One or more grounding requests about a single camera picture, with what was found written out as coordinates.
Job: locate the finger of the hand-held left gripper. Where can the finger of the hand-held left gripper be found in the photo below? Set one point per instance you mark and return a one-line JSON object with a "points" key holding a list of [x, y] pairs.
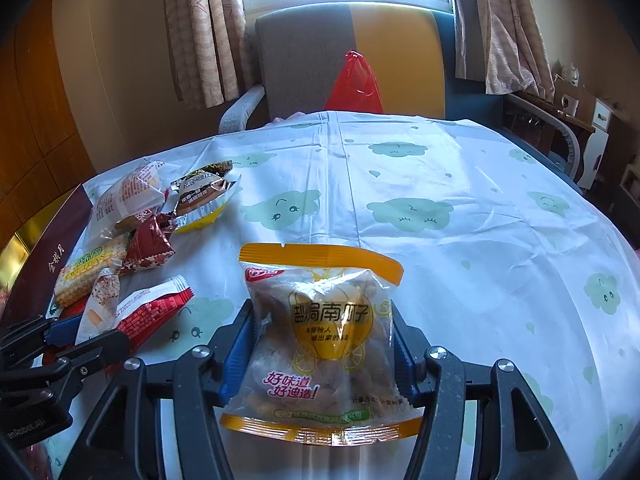
{"points": [[95, 352], [65, 329]]}

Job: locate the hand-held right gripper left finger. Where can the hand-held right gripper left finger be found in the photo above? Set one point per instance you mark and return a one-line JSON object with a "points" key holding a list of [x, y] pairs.
{"points": [[239, 345]]}

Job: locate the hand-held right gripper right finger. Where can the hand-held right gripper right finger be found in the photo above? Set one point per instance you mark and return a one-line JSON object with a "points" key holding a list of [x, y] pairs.
{"points": [[406, 355]]}

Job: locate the red-ended rice cracker packet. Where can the red-ended rice cracker packet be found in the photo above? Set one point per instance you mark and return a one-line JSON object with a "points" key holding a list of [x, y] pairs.
{"points": [[100, 305]]}

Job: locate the green-edged cracker packet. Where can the green-edged cracker packet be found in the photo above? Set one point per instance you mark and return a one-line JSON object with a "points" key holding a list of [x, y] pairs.
{"points": [[85, 272]]}

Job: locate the gold tin box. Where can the gold tin box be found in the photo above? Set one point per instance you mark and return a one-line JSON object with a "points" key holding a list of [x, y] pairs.
{"points": [[50, 255]]}

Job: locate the orange-edged clear snack packet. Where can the orange-edged clear snack packet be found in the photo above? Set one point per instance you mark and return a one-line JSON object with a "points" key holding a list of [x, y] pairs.
{"points": [[320, 320]]}

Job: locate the dark red snack packet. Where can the dark red snack packet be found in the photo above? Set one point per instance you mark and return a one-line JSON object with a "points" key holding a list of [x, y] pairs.
{"points": [[147, 250]]}

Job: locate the clear bread packet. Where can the clear bread packet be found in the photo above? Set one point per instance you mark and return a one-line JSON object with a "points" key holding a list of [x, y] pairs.
{"points": [[125, 195]]}

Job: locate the yellow cake packet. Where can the yellow cake packet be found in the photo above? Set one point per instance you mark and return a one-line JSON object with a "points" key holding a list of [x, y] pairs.
{"points": [[205, 195]]}

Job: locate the wooden wardrobe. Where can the wooden wardrobe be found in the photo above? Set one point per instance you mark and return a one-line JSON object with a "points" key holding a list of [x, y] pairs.
{"points": [[30, 110]]}

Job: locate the pale cloth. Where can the pale cloth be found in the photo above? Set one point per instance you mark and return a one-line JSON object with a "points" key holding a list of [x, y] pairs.
{"points": [[285, 119]]}

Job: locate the red plastic bag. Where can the red plastic bag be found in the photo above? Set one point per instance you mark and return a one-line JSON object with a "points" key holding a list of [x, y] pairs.
{"points": [[355, 85]]}

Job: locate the small white cabinet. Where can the small white cabinet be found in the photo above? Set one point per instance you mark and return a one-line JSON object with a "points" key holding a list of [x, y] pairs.
{"points": [[595, 145]]}

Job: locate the grey yellow blue armchair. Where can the grey yellow blue armchair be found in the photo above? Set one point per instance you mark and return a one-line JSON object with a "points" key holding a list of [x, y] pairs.
{"points": [[300, 60]]}

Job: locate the wooden side cabinet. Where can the wooden side cabinet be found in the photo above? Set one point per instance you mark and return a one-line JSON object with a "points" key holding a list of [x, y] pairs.
{"points": [[620, 150]]}

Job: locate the cardboard box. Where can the cardboard box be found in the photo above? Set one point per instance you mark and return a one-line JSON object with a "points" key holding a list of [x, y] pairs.
{"points": [[572, 102]]}

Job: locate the beige patterned curtain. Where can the beige patterned curtain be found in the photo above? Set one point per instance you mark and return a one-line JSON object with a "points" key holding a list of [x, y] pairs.
{"points": [[205, 35], [500, 25]]}

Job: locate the white teapot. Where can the white teapot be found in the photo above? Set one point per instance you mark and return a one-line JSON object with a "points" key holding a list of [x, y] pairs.
{"points": [[571, 72]]}

